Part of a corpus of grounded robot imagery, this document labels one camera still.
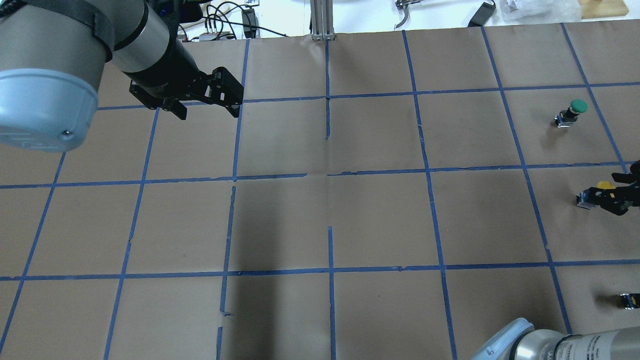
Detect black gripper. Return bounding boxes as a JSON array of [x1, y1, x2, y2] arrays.
[[580, 160, 640, 216], [122, 35, 244, 121]]

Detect yellow push button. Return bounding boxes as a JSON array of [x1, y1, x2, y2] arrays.
[[575, 181, 616, 210]]

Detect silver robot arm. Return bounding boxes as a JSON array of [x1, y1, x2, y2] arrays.
[[471, 161, 640, 360], [1, 0, 619, 191]]

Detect green push button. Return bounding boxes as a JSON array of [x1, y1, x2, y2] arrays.
[[554, 99, 589, 129]]

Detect black power adapter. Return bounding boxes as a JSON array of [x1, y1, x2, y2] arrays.
[[241, 7, 258, 39]]

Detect black laptop charger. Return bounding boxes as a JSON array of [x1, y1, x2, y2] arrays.
[[467, 0, 497, 28]]

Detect metal clamp tool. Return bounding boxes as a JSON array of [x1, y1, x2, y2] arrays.
[[393, 0, 426, 30]]

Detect small black yellow switch block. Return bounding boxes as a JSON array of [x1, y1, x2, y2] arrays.
[[618, 292, 640, 310]]

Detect aluminium frame post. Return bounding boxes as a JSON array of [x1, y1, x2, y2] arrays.
[[310, 0, 336, 42]]

